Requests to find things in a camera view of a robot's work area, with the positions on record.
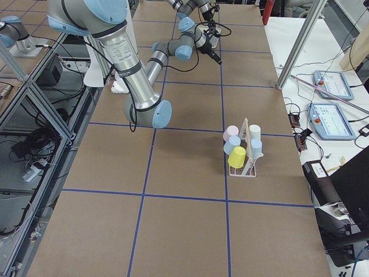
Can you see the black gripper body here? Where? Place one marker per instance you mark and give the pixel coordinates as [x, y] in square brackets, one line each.
[206, 16]
[206, 45]

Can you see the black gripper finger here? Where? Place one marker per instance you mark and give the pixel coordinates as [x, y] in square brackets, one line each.
[216, 58]

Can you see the pink plastic cup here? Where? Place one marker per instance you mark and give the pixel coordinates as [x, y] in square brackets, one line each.
[231, 130]

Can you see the cream white cup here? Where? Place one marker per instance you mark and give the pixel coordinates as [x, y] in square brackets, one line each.
[254, 132]

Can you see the light blue cup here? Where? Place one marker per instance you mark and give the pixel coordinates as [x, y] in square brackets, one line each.
[230, 144]
[256, 148]

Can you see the yellow plastic cup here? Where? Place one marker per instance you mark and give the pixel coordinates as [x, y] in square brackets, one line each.
[237, 157]

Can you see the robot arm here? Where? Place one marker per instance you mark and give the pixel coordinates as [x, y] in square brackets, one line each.
[70, 17]
[185, 9]

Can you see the cream plastic tray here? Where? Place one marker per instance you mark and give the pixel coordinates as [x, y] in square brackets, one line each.
[214, 38]

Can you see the red fire extinguisher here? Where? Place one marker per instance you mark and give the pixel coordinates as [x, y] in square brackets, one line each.
[267, 11]

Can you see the far teach pendant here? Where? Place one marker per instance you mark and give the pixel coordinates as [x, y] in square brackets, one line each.
[334, 83]

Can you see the teach pendant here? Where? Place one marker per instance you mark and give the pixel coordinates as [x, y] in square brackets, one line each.
[334, 83]
[329, 122]

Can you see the near teach pendant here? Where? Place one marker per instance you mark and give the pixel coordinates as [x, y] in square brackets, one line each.
[329, 122]

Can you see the long metal grabber stick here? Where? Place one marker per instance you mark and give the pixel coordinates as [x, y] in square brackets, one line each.
[330, 94]

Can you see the black computer monitor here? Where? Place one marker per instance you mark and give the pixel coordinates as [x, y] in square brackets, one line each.
[351, 183]

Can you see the wooden rack handle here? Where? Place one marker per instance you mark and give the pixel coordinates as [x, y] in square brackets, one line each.
[247, 140]

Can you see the aluminium frame post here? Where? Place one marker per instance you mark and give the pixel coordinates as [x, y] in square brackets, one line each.
[300, 41]

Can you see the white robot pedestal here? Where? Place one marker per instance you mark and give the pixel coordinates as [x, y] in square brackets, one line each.
[107, 24]

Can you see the white wire cup rack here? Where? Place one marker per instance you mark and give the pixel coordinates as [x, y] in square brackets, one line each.
[249, 167]

